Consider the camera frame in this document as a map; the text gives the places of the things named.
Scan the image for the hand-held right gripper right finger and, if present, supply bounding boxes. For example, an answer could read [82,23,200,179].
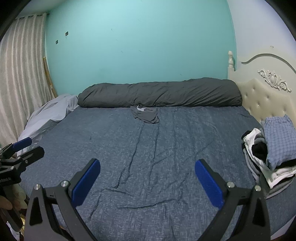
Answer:
[195,159,271,241]

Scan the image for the striped beige curtain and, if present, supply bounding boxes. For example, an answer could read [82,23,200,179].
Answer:
[0,15,55,144]

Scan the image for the grey garment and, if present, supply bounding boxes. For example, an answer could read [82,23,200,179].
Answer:
[243,148,296,199]

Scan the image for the grey shirt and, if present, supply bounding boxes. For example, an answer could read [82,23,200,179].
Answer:
[130,105,160,124]

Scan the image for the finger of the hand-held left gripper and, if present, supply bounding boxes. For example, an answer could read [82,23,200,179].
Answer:
[5,146,45,171]
[0,137,32,160]

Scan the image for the wooden strip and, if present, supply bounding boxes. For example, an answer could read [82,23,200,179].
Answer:
[43,57,58,99]

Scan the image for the dark grey rolled duvet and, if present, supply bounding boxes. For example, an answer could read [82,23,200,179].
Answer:
[77,78,242,108]

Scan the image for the black garment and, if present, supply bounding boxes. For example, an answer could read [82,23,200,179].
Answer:
[252,142,269,161]

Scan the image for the person's left hand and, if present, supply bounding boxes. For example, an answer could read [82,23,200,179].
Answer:
[0,195,13,210]

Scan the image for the white shirt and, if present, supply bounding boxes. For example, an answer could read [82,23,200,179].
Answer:
[242,128,296,189]

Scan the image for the blue patterned bed sheet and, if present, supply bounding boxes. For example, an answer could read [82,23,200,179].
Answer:
[20,105,296,241]

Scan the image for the cream tufted headboard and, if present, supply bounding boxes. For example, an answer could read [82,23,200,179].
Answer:
[228,50,296,130]

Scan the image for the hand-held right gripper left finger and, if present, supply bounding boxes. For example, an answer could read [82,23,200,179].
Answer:
[24,158,101,241]

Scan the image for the blue plaid shorts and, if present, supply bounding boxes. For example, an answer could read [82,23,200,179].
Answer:
[264,115,296,171]

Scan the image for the light grey crumpled sheet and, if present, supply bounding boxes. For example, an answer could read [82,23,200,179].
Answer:
[17,94,79,156]

